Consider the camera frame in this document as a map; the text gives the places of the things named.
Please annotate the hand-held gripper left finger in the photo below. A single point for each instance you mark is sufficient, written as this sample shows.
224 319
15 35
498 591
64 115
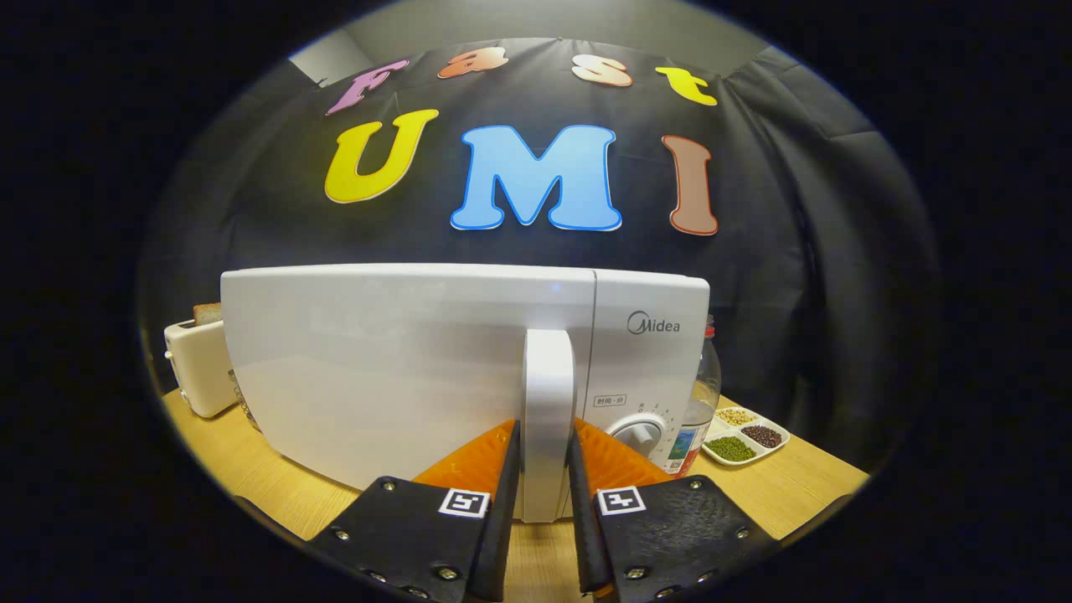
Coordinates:
502 519

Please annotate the divided white dish of beans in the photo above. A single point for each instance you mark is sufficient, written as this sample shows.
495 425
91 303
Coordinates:
745 435

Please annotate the white toaster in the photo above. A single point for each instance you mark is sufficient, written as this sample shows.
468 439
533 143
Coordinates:
197 368

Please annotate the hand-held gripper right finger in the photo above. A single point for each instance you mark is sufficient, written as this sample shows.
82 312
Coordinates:
582 528

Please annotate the toast slice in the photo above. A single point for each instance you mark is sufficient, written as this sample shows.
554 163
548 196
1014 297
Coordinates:
208 314

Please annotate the white microwave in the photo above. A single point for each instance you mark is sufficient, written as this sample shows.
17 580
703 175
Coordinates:
377 360

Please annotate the clear bottle with red label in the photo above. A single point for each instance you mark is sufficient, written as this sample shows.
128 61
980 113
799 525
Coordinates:
699 402

